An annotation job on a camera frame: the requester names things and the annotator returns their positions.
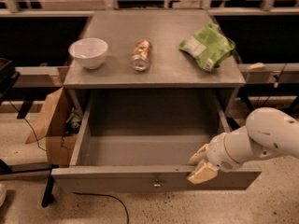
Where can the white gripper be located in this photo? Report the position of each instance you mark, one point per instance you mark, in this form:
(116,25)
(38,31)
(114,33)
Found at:
(219,153)

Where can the grey top drawer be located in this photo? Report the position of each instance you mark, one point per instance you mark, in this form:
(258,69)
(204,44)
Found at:
(129,138)

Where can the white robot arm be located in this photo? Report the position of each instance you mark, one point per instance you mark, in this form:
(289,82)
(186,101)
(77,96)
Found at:
(267,133)

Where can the grey drawer cabinet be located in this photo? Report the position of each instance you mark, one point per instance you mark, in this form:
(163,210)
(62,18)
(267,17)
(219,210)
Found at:
(170,67)

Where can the yellow foam scrap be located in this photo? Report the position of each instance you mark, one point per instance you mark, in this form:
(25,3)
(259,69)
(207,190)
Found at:
(256,66)

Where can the green chip bag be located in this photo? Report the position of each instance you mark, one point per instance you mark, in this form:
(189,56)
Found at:
(208,47)

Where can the orange soda can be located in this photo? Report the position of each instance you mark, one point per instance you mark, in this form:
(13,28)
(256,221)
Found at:
(141,55)

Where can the brown cardboard box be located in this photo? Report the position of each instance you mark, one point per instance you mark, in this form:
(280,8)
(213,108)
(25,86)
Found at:
(51,126)

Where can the white ceramic bowl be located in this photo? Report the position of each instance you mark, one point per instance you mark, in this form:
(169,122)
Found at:
(90,53)

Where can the black table leg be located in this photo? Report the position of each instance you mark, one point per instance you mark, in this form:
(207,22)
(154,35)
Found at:
(30,169)

